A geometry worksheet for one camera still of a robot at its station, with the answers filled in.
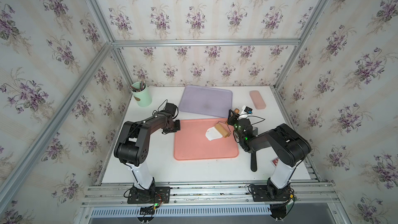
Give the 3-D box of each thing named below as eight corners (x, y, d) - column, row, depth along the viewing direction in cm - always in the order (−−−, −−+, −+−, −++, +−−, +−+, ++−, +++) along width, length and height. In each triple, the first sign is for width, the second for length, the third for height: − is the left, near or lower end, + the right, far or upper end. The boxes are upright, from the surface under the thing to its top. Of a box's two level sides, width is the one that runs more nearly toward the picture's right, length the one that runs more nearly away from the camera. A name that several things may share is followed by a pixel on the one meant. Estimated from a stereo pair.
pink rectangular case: (256, 109, 109) (257, 108, 107) (248, 92, 120) (248, 90, 118) (266, 108, 110) (267, 106, 108) (257, 91, 120) (258, 89, 119)
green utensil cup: (136, 107, 110) (128, 92, 97) (140, 96, 117) (133, 81, 104) (150, 107, 110) (144, 92, 98) (153, 96, 117) (147, 81, 105)
